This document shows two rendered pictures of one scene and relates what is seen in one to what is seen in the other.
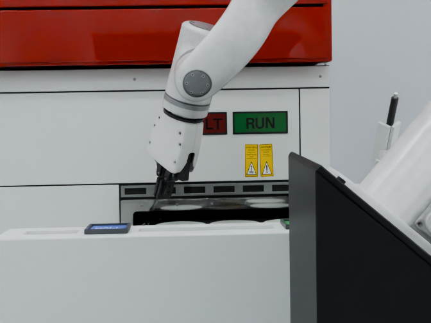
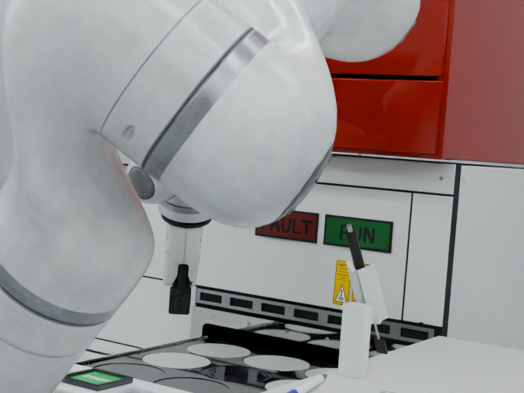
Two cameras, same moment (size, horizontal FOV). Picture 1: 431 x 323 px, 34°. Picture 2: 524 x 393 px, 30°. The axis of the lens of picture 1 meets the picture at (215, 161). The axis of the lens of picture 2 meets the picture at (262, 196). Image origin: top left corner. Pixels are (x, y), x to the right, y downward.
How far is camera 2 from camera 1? 87 cm
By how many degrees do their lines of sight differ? 35
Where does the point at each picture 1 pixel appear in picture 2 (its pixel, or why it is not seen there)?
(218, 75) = not seen: hidden behind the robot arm
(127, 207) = (198, 316)
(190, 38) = not seen: hidden behind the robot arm
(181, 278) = not seen: outside the picture
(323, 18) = (433, 97)
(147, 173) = (225, 278)
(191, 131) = (177, 237)
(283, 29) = (380, 109)
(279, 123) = (381, 238)
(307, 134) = (416, 258)
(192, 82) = (135, 181)
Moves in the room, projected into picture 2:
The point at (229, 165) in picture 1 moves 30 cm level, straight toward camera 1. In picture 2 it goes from (316, 285) to (195, 301)
